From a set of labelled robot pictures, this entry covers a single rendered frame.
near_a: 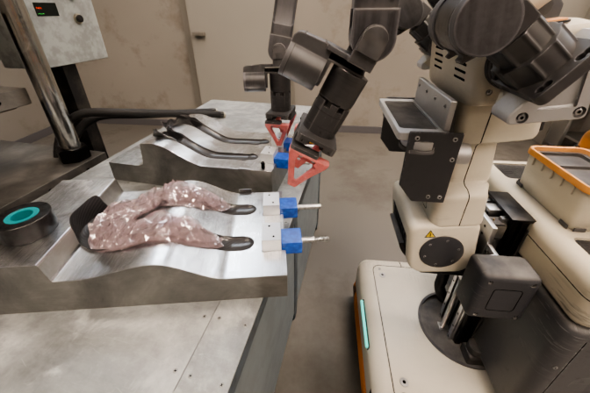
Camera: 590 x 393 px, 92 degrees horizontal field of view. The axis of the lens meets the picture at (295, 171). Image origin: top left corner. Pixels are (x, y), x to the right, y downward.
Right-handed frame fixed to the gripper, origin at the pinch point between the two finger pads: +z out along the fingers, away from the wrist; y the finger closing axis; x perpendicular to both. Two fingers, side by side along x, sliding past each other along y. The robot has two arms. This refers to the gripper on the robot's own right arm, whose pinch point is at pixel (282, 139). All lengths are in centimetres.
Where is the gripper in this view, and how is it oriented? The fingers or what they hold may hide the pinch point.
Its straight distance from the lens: 87.8
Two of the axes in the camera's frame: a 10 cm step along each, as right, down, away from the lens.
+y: -2.2, 4.8, -8.5
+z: 0.1, 8.7, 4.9
